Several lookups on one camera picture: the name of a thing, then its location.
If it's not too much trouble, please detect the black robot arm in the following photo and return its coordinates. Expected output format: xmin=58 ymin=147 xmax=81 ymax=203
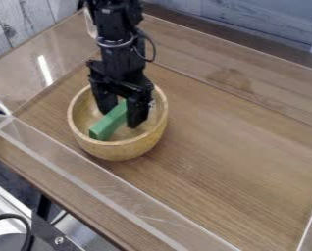
xmin=86 ymin=0 xmax=156 ymax=128

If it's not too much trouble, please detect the brown wooden bowl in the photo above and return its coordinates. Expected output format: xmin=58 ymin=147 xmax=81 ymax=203
xmin=66 ymin=86 xmax=168 ymax=161

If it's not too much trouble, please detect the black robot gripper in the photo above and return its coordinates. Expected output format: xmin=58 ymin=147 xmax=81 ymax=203
xmin=86 ymin=42 xmax=155 ymax=128

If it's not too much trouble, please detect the green rectangular block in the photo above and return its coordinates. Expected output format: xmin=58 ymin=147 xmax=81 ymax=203
xmin=89 ymin=100 xmax=127 ymax=141

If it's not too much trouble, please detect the clear acrylic tray wall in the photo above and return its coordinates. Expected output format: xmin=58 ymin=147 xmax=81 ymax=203
xmin=0 ymin=87 xmax=242 ymax=251

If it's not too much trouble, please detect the black metal table bracket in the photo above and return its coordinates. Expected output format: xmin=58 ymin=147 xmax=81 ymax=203
xmin=29 ymin=195 xmax=85 ymax=251

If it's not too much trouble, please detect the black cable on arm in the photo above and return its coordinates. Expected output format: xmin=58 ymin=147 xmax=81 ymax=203
xmin=131 ymin=27 xmax=156 ymax=64

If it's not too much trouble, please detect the clear acrylic corner bracket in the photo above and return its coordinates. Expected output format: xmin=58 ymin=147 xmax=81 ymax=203
xmin=84 ymin=7 xmax=96 ymax=39

